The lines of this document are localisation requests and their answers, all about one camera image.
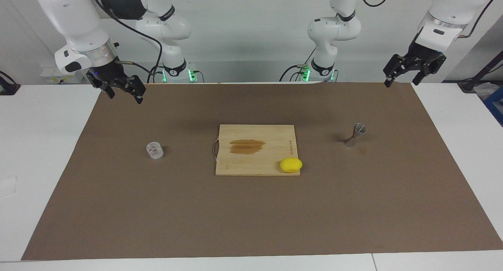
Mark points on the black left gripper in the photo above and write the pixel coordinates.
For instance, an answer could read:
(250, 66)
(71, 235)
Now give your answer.
(426, 55)

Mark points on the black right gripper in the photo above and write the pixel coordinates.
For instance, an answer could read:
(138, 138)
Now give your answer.
(110, 74)

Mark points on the clear glass cup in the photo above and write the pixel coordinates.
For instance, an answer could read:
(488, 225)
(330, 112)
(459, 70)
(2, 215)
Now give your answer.
(155, 151)

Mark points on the metal jigger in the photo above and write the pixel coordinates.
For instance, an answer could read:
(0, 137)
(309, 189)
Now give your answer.
(355, 135)

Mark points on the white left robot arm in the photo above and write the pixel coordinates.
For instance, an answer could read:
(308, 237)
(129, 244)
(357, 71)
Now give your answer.
(334, 27)

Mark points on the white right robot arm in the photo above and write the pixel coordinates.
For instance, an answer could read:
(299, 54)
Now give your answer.
(70, 19)

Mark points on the black stand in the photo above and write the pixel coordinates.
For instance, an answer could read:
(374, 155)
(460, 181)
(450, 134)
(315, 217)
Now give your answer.
(469, 84)

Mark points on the brown table mat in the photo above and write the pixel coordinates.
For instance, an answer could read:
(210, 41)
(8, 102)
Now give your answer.
(157, 216)

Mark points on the wooden cutting board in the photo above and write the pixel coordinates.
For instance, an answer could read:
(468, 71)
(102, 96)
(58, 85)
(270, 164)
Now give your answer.
(255, 161)

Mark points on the yellow lemon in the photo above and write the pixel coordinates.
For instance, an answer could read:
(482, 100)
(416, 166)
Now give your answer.
(290, 165)

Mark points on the white wall power strip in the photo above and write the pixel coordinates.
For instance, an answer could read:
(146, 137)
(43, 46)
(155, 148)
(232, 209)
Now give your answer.
(63, 74)

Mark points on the black clamp mount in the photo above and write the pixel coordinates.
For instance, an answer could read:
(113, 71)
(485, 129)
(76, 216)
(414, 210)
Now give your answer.
(8, 88)

